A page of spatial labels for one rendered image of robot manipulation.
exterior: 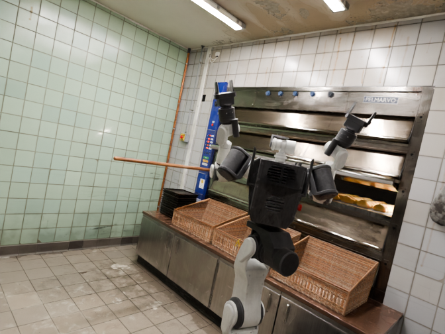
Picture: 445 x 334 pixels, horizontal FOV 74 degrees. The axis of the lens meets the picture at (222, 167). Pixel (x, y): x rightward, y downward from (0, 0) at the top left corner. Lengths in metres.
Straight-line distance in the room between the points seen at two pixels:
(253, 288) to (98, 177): 2.46
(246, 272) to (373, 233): 1.21
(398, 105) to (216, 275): 1.90
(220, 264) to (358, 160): 1.35
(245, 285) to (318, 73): 1.92
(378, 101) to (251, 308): 1.75
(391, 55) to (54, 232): 3.47
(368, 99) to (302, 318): 1.65
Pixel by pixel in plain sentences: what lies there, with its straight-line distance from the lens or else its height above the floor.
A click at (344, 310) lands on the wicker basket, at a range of 2.07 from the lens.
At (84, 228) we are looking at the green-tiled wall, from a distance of 3.71.
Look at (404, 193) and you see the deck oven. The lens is 2.39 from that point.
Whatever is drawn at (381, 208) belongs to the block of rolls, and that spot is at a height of 1.21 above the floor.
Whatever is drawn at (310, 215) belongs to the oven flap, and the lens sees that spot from 2.62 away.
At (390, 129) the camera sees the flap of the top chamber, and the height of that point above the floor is 1.79.
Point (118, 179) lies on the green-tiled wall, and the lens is 3.70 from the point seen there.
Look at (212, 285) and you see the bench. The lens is 2.62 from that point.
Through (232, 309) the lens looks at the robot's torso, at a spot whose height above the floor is 0.65.
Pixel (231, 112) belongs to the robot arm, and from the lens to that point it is 1.57.
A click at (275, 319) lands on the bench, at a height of 0.35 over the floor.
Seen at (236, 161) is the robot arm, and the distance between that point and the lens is 1.42.
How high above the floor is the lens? 1.39
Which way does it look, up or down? 3 degrees down
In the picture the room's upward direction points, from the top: 12 degrees clockwise
